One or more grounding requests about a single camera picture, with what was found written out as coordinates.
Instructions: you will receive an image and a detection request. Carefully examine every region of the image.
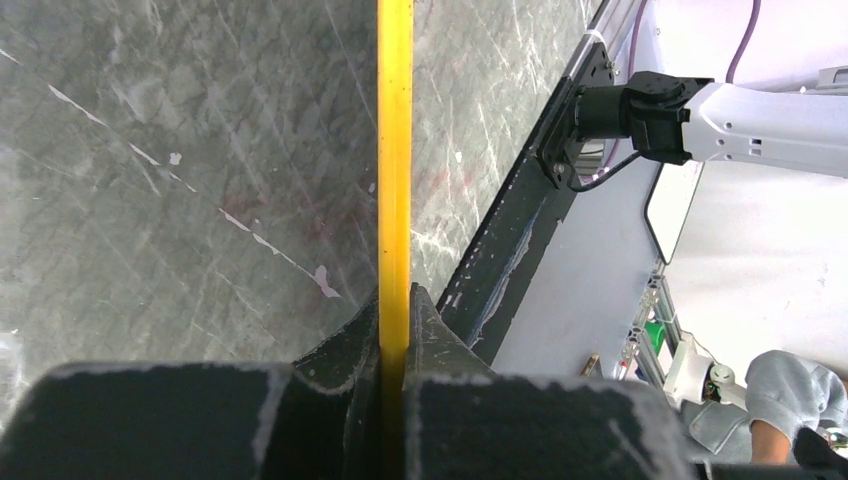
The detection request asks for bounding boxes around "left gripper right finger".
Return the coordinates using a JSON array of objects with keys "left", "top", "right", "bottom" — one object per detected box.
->
[{"left": 404, "top": 282, "right": 497, "bottom": 385}]

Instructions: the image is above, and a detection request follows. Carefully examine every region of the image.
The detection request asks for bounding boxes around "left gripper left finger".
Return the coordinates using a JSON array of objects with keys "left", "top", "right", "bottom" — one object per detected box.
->
[{"left": 291, "top": 289, "right": 378, "bottom": 398}]

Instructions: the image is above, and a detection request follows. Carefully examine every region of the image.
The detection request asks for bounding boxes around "yellow-framed whiteboard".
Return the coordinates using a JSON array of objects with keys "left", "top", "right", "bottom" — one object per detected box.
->
[{"left": 0, "top": 0, "right": 415, "bottom": 480}]

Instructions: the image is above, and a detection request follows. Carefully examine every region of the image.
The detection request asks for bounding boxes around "operator grey sleeve forearm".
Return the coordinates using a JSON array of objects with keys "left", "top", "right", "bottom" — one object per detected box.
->
[{"left": 745, "top": 350, "right": 847, "bottom": 441}]

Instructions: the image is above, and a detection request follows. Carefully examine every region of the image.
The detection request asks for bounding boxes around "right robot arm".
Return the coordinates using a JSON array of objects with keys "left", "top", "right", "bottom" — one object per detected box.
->
[{"left": 573, "top": 69, "right": 847, "bottom": 178}]

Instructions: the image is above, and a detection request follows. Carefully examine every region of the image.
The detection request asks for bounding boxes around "operator hand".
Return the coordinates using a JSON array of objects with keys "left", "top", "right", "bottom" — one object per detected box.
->
[{"left": 750, "top": 420, "right": 791, "bottom": 465}]

